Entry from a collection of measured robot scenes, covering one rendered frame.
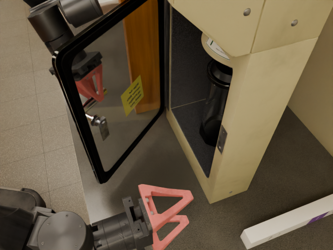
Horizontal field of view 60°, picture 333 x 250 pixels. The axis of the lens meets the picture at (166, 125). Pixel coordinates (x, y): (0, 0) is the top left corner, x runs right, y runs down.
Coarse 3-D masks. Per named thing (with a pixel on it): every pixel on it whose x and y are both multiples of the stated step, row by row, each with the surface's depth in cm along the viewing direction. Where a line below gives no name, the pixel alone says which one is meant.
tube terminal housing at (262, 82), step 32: (288, 0) 34; (320, 0) 36; (256, 32) 36; (288, 32) 38; (320, 32) 40; (256, 64) 40; (288, 64) 43; (256, 96) 46; (288, 96) 50; (224, 128) 53; (256, 128) 54; (192, 160) 79; (224, 160) 59; (256, 160) 65; (224, 192) 72
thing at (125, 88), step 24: (96, 24) 47; (120, 24) 52; (144, 24) 59; (96, 48) 49; (120, 48) 55; (144, 48) 63; (72, 72) 47; (96, 72) 52; (120, 72) 59; (144, 72) 68; (96, 96) 55; (120, 96) 63; (144, 96) 73; (120, 120) 67; (144, 120) 79; (96, 144) 62; (120, 144) 72
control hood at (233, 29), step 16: (176, 0) 29; (192, 0) 29; (208, 0) 30; (224, 0) 31; (240, 0) 31; (256, 0) 32; (192, 16) 31; (208, 16) 31; (224, 16) 32; (240, 16) 33; (256, 16) 34; (208, 32) 33; (224, 32) 34; (240, 32) 35; (224, 48) 36; (240, 48) 37
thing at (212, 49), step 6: (204, 36) 55; (204, 42) 55; (210, 42) 53; (204, 48) 55; (210, 48) 53; (216, 48) 52; (210, 54) 53; (216, 54) 52; (222, 54) 51; (216, 60) 52; (222, 60) 52; (228, 60) 51
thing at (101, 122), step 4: (96, 120) 58; (100, 120) 57; (104, 120) 58; (96, 124) 58; (100, 124) 57; (104, 124) 58; (100, 128) 58; (104, 128) 59; (104, 132) 60; (108, 132) 61; (104, 136) 60
